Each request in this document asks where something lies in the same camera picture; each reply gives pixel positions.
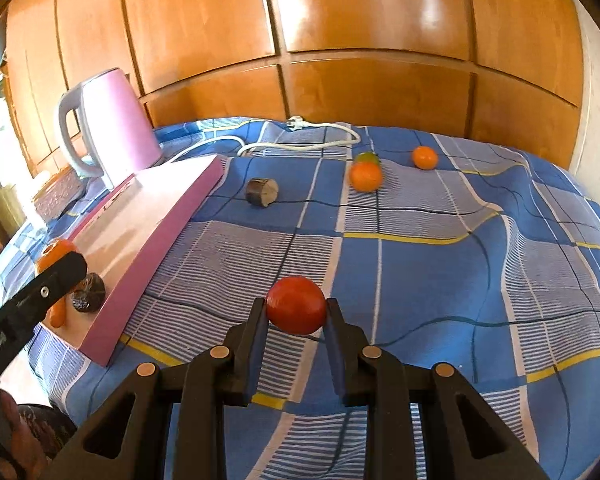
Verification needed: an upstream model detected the silver patterned tissue box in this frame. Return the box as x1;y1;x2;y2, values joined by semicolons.
32;170;83;221

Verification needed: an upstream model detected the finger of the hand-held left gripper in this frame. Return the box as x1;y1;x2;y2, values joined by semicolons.
10;252;88;331

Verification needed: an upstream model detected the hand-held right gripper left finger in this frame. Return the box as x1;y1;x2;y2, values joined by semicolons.
45;299;270;480

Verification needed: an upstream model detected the medium orange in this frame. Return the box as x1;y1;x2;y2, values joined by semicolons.
349;162;384;193

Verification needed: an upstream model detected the blue plaid bedspread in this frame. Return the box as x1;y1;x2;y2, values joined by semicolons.
0;117;600;480

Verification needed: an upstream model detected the pink electric kettle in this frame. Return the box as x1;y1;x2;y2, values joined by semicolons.
57;67;163;191

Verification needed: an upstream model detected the white power cord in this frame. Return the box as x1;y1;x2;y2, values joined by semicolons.
167;117;361;161

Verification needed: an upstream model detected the pink rimmed tray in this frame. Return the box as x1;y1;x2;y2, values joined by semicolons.
62;155;226;368

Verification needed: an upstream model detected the large orange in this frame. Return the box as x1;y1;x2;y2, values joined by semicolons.
36;239;77;273

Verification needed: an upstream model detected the wooden wardrobe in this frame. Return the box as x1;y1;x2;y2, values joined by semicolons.
0;0;586;171

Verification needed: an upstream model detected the small brown yam piece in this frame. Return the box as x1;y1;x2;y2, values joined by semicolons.
245;177;280;207

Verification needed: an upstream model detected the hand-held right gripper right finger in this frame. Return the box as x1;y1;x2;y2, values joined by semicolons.
324;298;548;480

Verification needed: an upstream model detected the dark brown round water chestnut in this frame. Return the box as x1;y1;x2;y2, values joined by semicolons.
70;272;106;315

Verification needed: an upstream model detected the small orange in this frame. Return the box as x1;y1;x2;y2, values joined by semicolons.
412;146;439;170

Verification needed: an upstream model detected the red tomato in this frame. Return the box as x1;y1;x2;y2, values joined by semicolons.
266;276;328;336

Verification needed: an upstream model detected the person's left hand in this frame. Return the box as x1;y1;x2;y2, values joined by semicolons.
0;390;48;480

